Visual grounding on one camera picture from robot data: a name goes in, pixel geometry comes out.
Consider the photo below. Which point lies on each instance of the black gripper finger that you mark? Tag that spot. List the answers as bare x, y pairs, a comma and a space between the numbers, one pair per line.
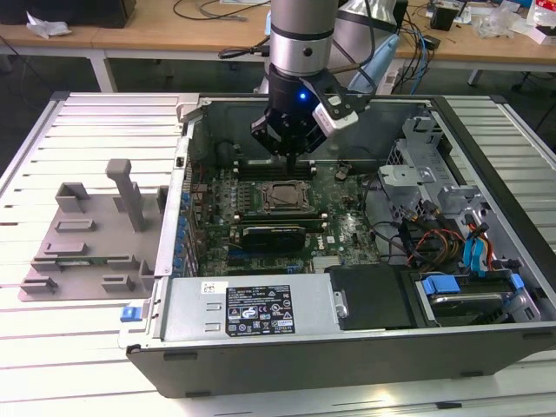
312, 138
269, 132

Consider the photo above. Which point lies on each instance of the silver CPU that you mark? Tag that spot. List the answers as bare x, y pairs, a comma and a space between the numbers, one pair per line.
286, 196

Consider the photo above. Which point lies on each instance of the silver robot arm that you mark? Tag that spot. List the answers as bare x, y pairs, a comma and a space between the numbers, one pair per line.
299, 21

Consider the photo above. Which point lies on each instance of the CPU socket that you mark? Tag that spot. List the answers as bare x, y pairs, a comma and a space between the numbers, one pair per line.
286, 207

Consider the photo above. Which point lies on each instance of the RAM slot with white latches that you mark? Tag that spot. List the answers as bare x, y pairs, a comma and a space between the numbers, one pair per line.
260, 171
260, 161
278, 216
319, 225

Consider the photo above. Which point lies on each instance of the silver coin battery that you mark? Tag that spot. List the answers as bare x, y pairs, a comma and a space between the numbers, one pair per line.
340, 174

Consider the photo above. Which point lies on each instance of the black graphics card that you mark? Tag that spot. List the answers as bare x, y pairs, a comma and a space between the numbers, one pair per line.
273, 239

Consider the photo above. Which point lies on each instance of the green motherboard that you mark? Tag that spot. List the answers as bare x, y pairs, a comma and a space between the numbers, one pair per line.
347, 243

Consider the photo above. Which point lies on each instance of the wooden desk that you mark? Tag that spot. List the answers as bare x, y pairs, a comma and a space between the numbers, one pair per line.
174, 37

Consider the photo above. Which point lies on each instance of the silver finned heatsink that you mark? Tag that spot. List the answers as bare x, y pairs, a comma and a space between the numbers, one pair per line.
328, 263

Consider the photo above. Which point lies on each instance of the tall black box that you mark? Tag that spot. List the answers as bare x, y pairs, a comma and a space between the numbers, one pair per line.
401, 13

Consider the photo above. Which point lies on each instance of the small black adapter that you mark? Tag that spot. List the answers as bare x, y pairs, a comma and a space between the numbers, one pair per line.
432, 42

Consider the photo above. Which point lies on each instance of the black plastic shroud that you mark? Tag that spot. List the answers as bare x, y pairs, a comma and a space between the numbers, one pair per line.
369, 299

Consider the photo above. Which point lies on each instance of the small black cube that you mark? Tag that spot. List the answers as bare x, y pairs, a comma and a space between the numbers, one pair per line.
443, 18

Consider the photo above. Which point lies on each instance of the silver power supply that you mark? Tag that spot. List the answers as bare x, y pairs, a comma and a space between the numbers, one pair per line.
195, 313

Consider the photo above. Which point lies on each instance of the grey parts rack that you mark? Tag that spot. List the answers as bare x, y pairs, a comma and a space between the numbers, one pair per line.
100, 247

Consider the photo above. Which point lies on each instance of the clear plastic bags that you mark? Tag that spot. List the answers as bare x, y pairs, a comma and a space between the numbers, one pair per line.
499, 21

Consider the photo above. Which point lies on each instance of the open black PC case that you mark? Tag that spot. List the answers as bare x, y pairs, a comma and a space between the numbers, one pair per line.
304, 365

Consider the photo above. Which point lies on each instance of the green RAM stick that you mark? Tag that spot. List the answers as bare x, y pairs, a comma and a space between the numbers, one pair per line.
82, 261

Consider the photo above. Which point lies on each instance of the hard disk in blue carrier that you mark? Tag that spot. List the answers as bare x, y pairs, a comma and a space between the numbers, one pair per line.
469, 303

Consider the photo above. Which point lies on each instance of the blue case latch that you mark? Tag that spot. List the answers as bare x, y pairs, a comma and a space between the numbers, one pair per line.
130, 313

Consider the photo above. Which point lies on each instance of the wide black device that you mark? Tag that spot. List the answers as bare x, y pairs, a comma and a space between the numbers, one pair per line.
65, 11

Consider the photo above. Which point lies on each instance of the crumpled white paper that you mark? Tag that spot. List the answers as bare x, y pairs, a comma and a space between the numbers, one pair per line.
48, 27

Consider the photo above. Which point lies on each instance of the white red carton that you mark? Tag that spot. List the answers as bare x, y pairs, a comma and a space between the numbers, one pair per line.
543, 17

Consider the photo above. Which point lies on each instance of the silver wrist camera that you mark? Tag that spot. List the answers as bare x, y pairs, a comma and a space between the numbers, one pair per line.
334, 115

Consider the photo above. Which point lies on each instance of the metal disk bay bracket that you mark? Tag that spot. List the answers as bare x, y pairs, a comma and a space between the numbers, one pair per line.
404, 178

